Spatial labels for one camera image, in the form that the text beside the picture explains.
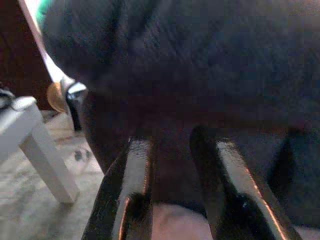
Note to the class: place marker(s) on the round golden disc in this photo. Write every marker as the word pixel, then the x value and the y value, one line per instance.
pixel 55 98

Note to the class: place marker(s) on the black item on table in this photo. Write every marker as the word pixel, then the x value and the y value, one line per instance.
pixel 5 98

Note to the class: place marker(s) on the light patterned rug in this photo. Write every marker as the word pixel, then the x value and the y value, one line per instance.
pixel 32 215

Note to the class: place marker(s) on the dark navy fabric pillow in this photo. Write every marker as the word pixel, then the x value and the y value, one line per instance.
pixel 190 65

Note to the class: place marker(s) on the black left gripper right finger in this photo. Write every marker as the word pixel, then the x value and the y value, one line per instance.
pixel 232 175

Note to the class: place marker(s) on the dark brown sofa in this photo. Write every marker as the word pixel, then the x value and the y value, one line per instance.
pixel 17 50

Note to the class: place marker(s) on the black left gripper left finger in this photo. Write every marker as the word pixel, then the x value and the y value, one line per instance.
pixel 136 165

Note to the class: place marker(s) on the green object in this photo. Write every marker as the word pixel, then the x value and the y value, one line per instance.
pixel 41 8

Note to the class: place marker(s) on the white side table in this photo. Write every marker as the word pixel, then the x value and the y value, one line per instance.
pixel 37 147

